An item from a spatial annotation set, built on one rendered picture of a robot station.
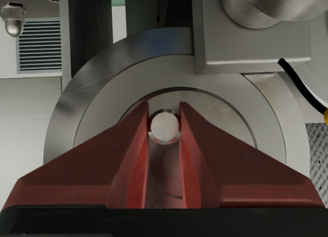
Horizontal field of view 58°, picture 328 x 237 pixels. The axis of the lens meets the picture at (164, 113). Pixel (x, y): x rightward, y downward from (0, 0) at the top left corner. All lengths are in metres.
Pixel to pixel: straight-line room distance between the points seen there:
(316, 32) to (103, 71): 0.13
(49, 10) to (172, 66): 0.41
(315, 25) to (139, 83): 0.11
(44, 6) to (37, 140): 0.22
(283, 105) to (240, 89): 0.03
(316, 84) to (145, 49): 0.10
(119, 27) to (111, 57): 2.82
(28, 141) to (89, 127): 0.37
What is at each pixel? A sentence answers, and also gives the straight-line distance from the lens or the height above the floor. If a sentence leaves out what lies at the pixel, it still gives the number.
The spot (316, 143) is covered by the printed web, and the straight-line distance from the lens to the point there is 0.39.
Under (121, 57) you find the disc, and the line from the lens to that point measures 0.17.
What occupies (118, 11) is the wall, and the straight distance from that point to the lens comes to 3.04.
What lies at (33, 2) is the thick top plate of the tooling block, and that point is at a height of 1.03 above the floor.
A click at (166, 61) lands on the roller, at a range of 0.16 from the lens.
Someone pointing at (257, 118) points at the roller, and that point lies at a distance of 0.17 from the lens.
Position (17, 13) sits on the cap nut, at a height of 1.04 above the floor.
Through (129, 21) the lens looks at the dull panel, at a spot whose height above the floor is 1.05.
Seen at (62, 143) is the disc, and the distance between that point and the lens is 0.17.
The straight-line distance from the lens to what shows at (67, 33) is 0.18.
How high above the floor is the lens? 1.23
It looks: 2 degrees down
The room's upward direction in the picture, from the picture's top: 177 degrees clockwise
